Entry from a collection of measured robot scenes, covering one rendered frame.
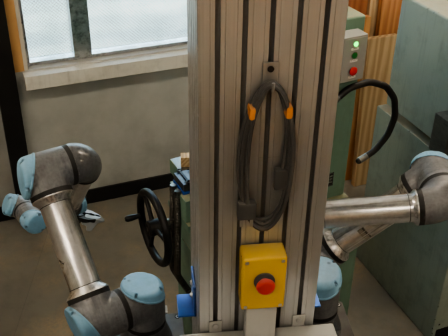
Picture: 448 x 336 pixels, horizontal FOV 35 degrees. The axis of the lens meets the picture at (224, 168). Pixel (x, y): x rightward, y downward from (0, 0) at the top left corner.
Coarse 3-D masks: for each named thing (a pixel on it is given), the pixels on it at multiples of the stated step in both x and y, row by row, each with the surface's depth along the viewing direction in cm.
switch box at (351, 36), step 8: (352, 32) 230; (360, 32) 230; (344, 40) 225; (352, 40) 227; (360, 40) 228; (344, 48) 227; (360, 48) 230; (344, 56) 228; (360, 56) 231; (344, 64) 230; (352, 64) 232; (360, 64) 233; (344, 72) 232; (360, 72) 235; (344, 80) 233; (352, 80) 235
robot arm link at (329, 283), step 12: (324, 264) 198; (336, 264) 198; (324, 276) 194; (336, 276) 194; (324, 288) 192; (336, 288) 193; (324, 300) 194; (336, 300) 196; (324, 312) 196; (336, 312) 200
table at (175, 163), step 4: (172, 160) 271; (176, 160) 271; (180, 160) 271; (172, 164) 270; (176, 164) 269; (180, 164) 269; (172, 168) 271; (176, 168) 267; (180, 168) 266; (184, 168) 266; (188, 168) 266; (172, 172) 273; (176, 172) 268; (168, 200) 254; (184, 224) 244; (188, 224) 242; (188, 228) 241; (188, 232) 242
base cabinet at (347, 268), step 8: (184, 232) 276; (184, 240) 279; (184, 248) 280; (184, 256) 283; (352, 256) 274; (184, 264) 285; (344, 264) 274; (352, 264) 276; (184, 272) 288; (344, 272) 277; (352, 272) 279; (344, 280) 279; (352, 280) 282; (344, 288) 282; (344, 296) 284; (344, 304) 287; (184, 320) 304; (184, 328) 307
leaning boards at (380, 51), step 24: (360, 0) 384; (384, 0) 379; (384, 24) 386; (384, 48) 380; (384, 72) 388; (360, 96) 392; (384, 96) 395; (360, 120) 397; (360, 144) 405; (360, 168) 414
